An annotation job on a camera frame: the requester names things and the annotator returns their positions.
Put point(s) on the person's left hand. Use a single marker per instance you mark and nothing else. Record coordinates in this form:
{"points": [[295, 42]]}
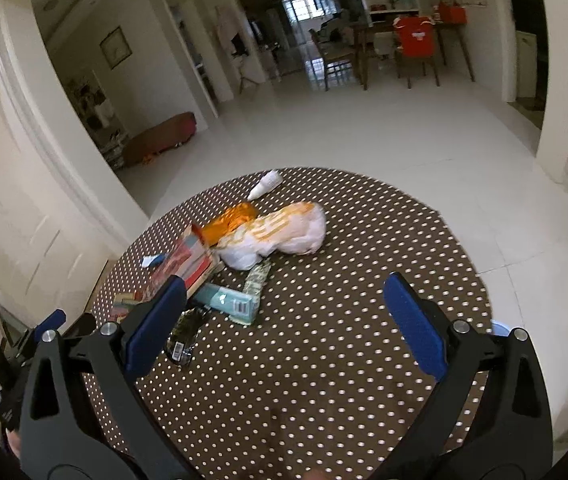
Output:
{"points": [[13, 444]]}

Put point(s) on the light blue plastic bin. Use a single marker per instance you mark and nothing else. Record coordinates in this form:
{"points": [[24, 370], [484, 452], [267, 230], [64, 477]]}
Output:
{"points": [[500, 329]]}

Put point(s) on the clothes rack with clothes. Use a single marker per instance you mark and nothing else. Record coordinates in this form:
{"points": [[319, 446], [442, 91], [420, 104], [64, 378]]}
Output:
{"points": [[234, 35]]}

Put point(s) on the brown polka-dot tablecloth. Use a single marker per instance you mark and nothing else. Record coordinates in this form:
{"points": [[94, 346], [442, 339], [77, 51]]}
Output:
{"points": [[314, 360]]}

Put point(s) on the brown skateboard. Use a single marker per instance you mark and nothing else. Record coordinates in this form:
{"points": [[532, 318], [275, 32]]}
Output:
{"points": [[161, 137]]}

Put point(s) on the orange foil wrapper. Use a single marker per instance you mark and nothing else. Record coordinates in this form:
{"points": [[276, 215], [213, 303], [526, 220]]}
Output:
{"points": [[226, 222]]}

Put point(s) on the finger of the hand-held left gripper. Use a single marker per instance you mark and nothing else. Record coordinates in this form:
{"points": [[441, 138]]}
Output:
{"points": [[51, 319]]}

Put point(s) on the wooden dining chair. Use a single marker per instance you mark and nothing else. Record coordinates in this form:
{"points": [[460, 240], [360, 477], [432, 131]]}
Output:
{"points": [[336, 57], [416, 67]]}

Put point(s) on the white blue paper scrap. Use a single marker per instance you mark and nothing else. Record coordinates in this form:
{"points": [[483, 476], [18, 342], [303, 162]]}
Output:
{"points": [[152, 261]]}

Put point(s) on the small white plastic bottle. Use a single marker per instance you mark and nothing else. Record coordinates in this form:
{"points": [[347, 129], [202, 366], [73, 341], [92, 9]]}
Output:
{"points": [[266, 182]]}

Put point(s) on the framed wall picture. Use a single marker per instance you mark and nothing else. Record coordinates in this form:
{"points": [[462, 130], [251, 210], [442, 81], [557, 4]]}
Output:
{"points": [[114, 47]]}

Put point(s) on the shoe rack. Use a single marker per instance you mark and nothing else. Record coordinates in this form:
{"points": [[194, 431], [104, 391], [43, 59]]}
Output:
{"points": [[113, 147]]}

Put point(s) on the red and white carton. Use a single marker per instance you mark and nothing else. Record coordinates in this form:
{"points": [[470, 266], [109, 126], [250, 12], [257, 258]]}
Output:
{"points": [[183, 262]]}

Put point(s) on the wooden dining table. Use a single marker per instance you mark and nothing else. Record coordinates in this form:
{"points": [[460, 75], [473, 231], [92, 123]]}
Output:
{"points": [[456, 35]]}

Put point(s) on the white yellow-print plastic bag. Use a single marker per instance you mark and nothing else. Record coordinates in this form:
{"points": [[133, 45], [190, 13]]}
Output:
{"points": [[284, 232]]}

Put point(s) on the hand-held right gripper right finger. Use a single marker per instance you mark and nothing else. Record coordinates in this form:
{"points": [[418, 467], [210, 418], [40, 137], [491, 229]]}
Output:
{"points": [[414, 325]]}

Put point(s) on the green crumpled wrapper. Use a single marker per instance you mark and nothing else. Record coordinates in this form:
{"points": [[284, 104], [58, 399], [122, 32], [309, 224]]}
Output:
{"points": [[256, 277]]}

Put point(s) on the dark plastic wrapper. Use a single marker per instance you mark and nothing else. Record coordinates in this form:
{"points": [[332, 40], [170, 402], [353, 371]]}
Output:
{"points": [[183, 340]]}

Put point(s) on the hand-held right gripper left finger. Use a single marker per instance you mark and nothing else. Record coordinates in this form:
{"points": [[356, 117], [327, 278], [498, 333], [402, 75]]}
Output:
{"points": [[156, 327]]}

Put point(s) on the teal cardboard box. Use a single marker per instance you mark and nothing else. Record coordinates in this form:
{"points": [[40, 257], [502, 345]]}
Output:
{"points": [[229, 302]]}

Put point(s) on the colourful small packet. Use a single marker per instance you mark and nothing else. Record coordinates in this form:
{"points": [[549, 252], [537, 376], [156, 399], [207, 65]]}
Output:
{"points": [[126, 305]]}

